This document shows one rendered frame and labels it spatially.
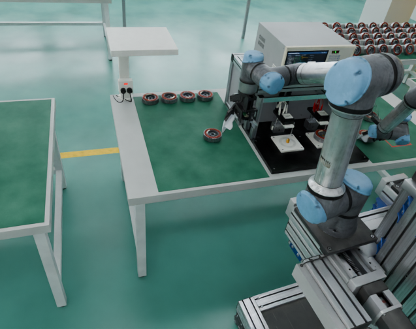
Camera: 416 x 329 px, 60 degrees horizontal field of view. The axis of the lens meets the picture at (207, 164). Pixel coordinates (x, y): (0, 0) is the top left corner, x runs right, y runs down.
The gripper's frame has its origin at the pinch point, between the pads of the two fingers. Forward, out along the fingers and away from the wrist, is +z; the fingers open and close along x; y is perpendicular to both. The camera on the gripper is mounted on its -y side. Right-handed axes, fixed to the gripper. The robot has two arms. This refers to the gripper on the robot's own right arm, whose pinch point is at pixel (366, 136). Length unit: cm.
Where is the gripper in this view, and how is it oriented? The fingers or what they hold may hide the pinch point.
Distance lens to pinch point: 253.7
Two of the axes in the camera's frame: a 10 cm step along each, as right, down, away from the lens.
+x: 9.5, -1.1, 2.8
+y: 2.0, 9.3, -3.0
